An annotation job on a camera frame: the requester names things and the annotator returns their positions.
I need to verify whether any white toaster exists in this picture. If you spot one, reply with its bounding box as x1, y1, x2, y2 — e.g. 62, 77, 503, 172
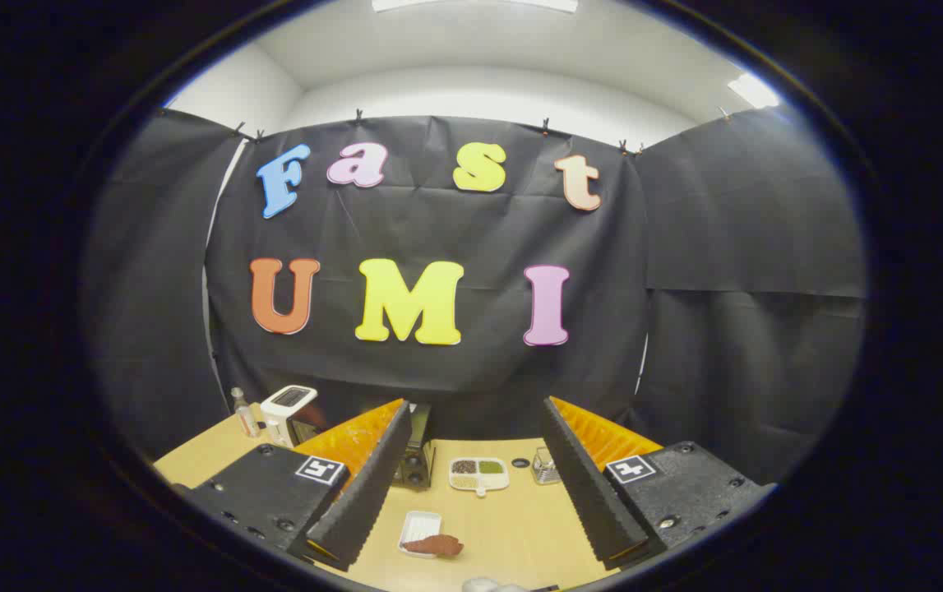
260, 384, 328, 449

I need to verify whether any white divided seed dish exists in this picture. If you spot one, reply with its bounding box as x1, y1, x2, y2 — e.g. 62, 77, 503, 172
448, 457, 511, 497

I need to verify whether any ceiling light panel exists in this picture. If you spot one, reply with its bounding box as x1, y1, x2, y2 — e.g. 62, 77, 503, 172
726, 73, 781, 109

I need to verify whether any black backdrop cloth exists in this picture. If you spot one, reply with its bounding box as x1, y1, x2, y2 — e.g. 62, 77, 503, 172
81, 107, 868, 486

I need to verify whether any brown steak piece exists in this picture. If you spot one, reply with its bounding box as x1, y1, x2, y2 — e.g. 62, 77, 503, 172
401, 534, 465, 557

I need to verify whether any metal wire basket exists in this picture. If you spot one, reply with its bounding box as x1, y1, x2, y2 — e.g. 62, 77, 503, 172
532, 447, 562, 485

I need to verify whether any small clear bottle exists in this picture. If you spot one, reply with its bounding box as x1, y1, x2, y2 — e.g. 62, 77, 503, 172
230, 386, 262, 438

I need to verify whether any white plastic tray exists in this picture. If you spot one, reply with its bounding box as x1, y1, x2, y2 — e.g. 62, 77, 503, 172
398, 510, 444, 560

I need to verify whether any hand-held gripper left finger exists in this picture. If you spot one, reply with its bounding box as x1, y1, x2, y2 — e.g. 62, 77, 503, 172
171, 398, 413, 572

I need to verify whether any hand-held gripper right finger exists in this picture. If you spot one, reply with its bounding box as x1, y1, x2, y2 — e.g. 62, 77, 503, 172
541, 396, 776, 571

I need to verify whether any black toaster oven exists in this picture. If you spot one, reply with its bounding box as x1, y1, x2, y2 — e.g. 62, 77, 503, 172
393, 403, 437, 492

